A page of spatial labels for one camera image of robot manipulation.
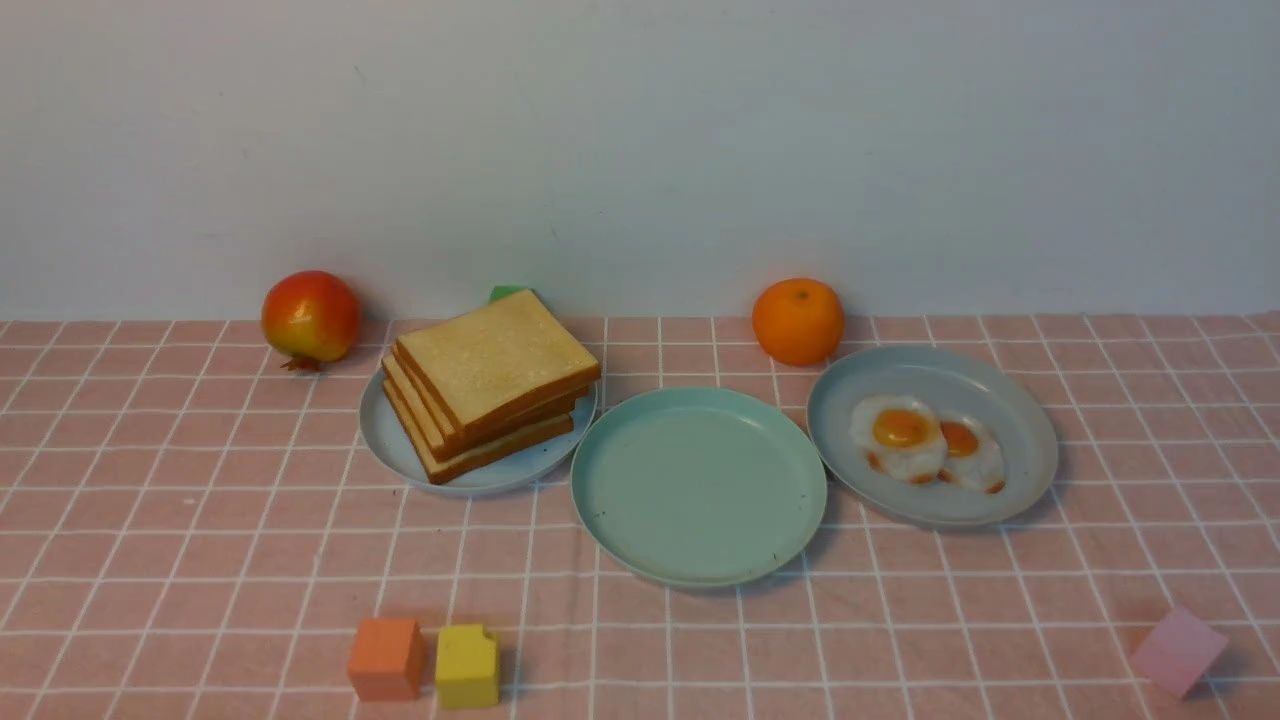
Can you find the pink checked tablecloth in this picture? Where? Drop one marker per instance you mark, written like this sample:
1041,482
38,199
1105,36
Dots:
190,532

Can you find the orange fruit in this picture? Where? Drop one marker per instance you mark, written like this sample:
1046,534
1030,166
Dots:
798,322

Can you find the light blue bread plate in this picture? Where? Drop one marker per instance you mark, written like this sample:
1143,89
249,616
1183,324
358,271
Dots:
448,438

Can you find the orange cube block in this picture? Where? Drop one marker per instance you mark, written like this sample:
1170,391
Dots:
387,660

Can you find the green cube block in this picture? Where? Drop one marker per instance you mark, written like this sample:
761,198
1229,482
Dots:
507,290

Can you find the red yellow pomegranate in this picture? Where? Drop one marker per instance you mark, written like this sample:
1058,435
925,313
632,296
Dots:
312,319

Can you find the grey blue egg plate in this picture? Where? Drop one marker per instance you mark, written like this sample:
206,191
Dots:
945,381

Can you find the pink cube block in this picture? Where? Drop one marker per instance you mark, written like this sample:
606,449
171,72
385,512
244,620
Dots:
1180,649

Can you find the yellow notched block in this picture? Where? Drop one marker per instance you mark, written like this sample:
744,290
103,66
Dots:
467,669

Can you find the teal centre plate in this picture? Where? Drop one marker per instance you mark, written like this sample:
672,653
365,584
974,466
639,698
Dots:
698,488

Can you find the fried egg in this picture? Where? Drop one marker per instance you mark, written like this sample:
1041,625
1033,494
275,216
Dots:
974,459
900,437

